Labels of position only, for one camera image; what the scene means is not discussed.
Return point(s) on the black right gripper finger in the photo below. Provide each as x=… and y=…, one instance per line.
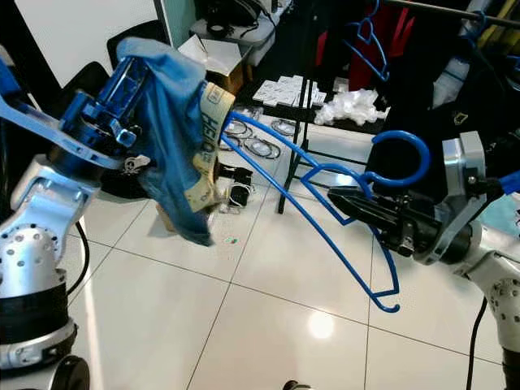
x=370, y=223
x=366, y=199

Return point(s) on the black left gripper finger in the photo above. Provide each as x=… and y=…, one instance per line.
x=128, y=85

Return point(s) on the blue plastic hanger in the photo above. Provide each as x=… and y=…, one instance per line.
x=479, y=20
x=383, y=73
x=402, y=134

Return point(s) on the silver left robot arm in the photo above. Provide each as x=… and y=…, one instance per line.
x=41, y=260

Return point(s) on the plain black bag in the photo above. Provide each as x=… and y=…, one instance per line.
x=138, y=31
x=85, y=81

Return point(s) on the light teal cloth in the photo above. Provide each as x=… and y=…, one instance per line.
x=505, y=215

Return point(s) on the black clothes rack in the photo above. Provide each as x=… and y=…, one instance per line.
x=292, y=146

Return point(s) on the open brown cardboard box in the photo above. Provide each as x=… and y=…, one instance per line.
x=215, y=57

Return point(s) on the heap of white plastic bags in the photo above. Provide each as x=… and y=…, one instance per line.
x=349, y=107

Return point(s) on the dark navy jacket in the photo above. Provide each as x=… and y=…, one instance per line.
x=422, y=106

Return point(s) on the pile of white packets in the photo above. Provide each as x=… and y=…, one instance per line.
x=280, y=89

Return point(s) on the white shirt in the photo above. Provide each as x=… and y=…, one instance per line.
x=452, y=81

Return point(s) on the red garment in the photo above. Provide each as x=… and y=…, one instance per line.
x=402, y=41

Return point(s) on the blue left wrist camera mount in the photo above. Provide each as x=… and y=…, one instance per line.
x=49, y=132

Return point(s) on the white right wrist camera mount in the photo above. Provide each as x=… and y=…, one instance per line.
x=459, y=162

